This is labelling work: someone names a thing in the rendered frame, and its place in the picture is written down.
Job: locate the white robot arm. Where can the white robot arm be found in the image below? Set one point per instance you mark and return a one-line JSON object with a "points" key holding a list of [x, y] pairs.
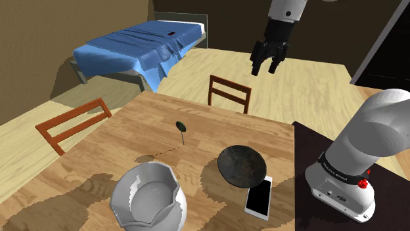
{"points": [[362, 144]]}

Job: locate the small red black object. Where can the small red black object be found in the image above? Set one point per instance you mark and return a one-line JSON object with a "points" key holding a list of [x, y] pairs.
{"points": [[171, 33]]}

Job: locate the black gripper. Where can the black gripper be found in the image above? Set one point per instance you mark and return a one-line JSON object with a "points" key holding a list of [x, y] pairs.
{"points": [[277, 32]]}

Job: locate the white bowl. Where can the white bowl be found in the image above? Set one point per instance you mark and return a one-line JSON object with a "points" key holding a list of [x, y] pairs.
{"points": [[150, 198]]}

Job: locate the dark door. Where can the dark door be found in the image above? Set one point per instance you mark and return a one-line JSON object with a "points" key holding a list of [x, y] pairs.
{"points": [[384, 54]]}

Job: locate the dark round plate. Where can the dark round plate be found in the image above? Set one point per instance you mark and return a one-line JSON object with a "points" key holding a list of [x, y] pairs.
{"points": [[241, 165]]}

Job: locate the white smartphone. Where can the white smartphone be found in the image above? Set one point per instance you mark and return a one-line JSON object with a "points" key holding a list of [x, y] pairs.
{"points": [[260, 198]]}

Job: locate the green-headed pin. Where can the green-headed pin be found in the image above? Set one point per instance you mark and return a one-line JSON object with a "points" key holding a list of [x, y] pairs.
{"points": [[181, 126]]}

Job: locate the bed with blue cover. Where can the bed with blue cover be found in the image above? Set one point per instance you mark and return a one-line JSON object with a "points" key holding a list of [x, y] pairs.
{"points": [[137, 48]]}

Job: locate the brown wooden chair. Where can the brown wooden chair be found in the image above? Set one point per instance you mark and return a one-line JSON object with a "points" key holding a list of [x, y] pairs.
{"points": [[229, 92], [72, 123]]}

